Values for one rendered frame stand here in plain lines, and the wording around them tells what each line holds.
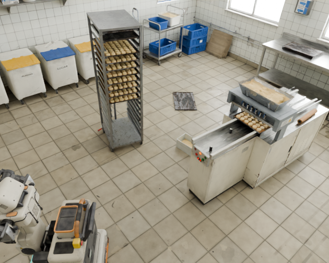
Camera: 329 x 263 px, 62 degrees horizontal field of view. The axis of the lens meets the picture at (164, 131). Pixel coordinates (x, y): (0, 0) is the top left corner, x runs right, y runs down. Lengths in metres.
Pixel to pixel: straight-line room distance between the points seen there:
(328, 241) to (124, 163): 2.66
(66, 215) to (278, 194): 2.65
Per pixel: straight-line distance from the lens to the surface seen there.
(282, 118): 3.10
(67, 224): 2.33
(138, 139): 4.07
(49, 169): 4.07
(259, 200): 3.76
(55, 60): 5.36
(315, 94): 5.92
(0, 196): 2.12
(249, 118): 3.41
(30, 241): 2.47
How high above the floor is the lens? 2.81
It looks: 39 degrees down
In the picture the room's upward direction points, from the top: 3 degrees clockwise
